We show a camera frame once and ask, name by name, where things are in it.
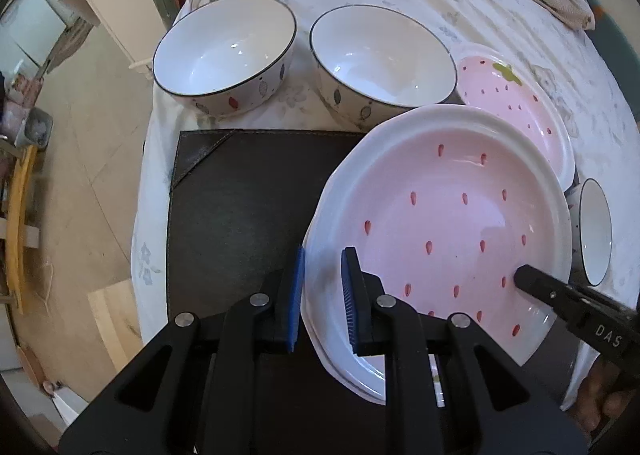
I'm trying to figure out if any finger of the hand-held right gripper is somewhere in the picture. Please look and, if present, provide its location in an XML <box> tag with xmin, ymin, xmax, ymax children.
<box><xmin>514</xmin><ymin>264</ymin><xmax>591</xmax><ymax>323</ymax></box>

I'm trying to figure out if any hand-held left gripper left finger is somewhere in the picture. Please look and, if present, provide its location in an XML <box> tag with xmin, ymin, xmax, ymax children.
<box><xmin>59</xmin><ymin>244</ymin><xmax>306</xmax><ymax>455</ymax></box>

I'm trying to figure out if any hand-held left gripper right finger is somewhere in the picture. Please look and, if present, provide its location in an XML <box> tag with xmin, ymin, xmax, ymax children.
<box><xmin>340</xmin><ymin>247</ymin><xmax>588</xmax><ymax>455</ymax></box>

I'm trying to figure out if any white cup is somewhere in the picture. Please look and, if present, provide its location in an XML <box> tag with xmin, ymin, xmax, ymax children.
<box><xmin>567</xmin><ymin>178</ymin><xmax>614</xmax><ymax>287</ymax></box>

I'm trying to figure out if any large pink strawberry plate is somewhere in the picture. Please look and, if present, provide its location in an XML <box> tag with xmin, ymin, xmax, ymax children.
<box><xmin>301</xmin><ymin>104</ymin><xmax>572</xmax><ymax>406</ymax></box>

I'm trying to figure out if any small pink strawberry plate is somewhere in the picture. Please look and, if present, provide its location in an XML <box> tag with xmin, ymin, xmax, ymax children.
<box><xmin>452</xmin><ymin>44</ymin><xmax>576</xmax><ymax>188</ymax></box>

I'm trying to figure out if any white fish-print bowl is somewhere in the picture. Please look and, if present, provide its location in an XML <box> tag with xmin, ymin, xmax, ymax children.
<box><xmin>309</xmin><ymin>5</ymin><xmax>458</xmax><ymax>132</ymax></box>
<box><xmin>152</xmin><ymin>0</ymin><xmax>297</xmax><ymax>116</ymax></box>

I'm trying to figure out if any person's right hand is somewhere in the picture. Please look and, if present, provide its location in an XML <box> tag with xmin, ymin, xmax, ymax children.
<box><xmin>570</xmin><ymin>360</ymin><xmax>633</xmax><ymax>441</ymax></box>

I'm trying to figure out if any dark brown leather mat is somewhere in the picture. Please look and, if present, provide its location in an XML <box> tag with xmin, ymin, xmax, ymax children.
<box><xmin>167</xmin><ymin>129</ymin><xmax>583</xmax><ymax>455</ymax></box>

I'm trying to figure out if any yellow wooden rack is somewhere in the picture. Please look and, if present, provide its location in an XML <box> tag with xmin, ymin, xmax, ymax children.
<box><xmin>5</xmin><ymin>145</ymin><xmax>41</xmax><ymax>316</ymax></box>

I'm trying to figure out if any grey waste bin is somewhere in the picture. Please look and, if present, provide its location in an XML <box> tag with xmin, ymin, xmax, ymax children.
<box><xmin>15</xmin><ymin>109</ymin><xmax>53</xmax><ymax>152</ymax></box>

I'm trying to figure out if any cream bedside cabinet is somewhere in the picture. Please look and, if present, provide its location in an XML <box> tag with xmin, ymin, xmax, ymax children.
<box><xmin>57</xmin><ymin>0</ymin><xmax>168</xmax><ymax>78</ymax></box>

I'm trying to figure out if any pink patterned bag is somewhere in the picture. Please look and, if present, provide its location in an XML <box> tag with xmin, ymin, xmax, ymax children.
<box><xmin>2</xmin><ymin>75</ymin><xmax>38</xmax><ymax>108</ymax></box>

